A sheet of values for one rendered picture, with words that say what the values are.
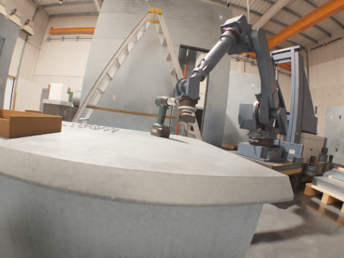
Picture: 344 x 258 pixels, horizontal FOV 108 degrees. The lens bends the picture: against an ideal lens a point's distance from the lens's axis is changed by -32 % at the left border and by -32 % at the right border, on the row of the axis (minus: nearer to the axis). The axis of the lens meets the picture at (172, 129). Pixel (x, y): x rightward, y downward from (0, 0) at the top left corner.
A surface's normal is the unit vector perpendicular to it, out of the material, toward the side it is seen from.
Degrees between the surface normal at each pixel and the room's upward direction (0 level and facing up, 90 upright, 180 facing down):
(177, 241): 90
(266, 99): 106
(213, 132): 90
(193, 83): 80
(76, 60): 90
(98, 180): 67
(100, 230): 90
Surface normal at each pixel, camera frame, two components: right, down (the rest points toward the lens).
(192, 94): 0.37, -0.09
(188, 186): 0.19, -0.32
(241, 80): -0.25, 0.01
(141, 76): 0.10, 0.06
